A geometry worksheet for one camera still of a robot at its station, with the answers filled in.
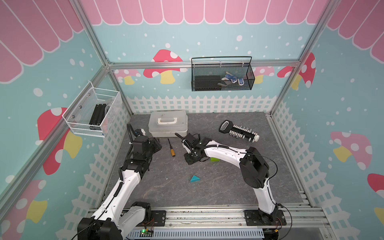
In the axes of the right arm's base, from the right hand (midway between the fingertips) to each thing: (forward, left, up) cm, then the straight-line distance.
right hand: (188, 160), depth 90 cm
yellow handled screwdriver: (+10, +12, -4) cm, 16 cm away
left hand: (+4, +17, +13) cm, 22 cm away
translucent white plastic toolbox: (+23, +15, +7) cm, 29 cm away
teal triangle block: (-10, -4, -4) cm, 12 cm away
